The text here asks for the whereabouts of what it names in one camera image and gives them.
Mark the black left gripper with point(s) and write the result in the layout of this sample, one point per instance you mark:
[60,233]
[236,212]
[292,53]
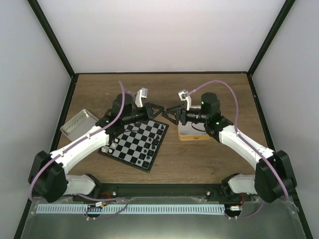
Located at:
[152,115]

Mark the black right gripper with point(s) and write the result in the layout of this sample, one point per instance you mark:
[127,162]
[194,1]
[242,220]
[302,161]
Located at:
[183,113]

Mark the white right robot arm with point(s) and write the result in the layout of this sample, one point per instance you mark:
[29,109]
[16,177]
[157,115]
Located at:
[274,176]

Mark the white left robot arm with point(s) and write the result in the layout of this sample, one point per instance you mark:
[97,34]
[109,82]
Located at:
[49,175]

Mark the tan metal tray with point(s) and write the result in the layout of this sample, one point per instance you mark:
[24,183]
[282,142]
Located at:
[192,132]

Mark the black white chessboard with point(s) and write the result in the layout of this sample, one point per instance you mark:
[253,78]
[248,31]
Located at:
[130,145]

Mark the silver metal tray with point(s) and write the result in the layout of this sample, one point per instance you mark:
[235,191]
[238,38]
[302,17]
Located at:
[78,125]

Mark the light blue slotted strip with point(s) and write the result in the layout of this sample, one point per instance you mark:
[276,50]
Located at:
[199,209]

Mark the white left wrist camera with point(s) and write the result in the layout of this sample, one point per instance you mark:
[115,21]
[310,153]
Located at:
[140,95]

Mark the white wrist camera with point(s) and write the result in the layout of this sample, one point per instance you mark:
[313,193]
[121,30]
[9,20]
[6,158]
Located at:
[140,95]
[185,97]

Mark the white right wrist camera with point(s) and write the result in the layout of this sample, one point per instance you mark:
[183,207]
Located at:
[185,97]

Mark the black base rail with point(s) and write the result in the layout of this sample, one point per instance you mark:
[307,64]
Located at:
[212,192]

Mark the black enclosure frame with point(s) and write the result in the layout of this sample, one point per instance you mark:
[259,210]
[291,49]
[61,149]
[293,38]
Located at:
[284,11]

